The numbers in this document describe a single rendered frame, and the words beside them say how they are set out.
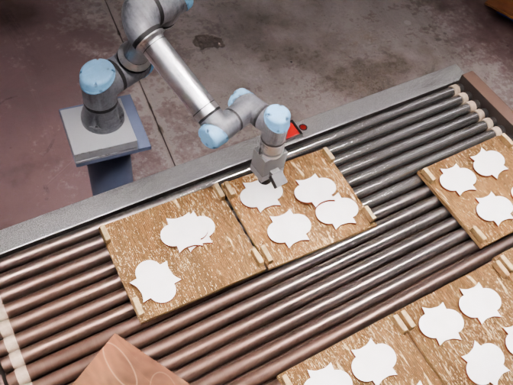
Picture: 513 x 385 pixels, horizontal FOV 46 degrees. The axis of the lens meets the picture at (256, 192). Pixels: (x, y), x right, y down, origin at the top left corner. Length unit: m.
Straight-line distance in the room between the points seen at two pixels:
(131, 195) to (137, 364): 0.63
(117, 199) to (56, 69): 1.86
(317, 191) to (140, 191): 0.59
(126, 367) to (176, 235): 0.46
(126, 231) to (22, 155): 1.53
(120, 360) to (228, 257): 0.48
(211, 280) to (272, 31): 2.50
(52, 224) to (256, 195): 0.66
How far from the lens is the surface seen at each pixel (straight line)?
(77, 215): 1.99
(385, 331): 1.86
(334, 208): 2.02
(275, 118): 1.67
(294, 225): 1.95
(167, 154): 3.28
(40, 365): 1.78
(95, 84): 2.05
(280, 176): 1.85
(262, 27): 4.08
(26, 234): 1.98
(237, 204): 1.98
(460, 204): 2.20
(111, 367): 1.62
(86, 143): 2.15
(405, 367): 1.84
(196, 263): 1.85
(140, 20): 1.70
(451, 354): 1.91
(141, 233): 1.91
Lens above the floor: 2.57
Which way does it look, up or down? 54 degrees down
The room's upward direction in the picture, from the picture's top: 11 degrees clockwise
